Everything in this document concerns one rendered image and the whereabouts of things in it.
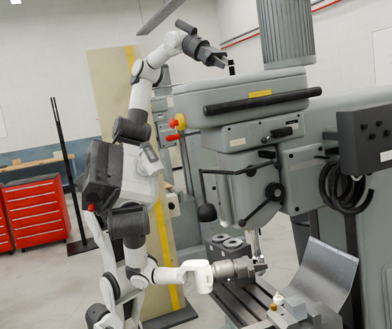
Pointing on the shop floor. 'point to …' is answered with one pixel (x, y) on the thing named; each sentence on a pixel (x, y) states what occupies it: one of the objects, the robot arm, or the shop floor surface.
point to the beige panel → (120, 72)
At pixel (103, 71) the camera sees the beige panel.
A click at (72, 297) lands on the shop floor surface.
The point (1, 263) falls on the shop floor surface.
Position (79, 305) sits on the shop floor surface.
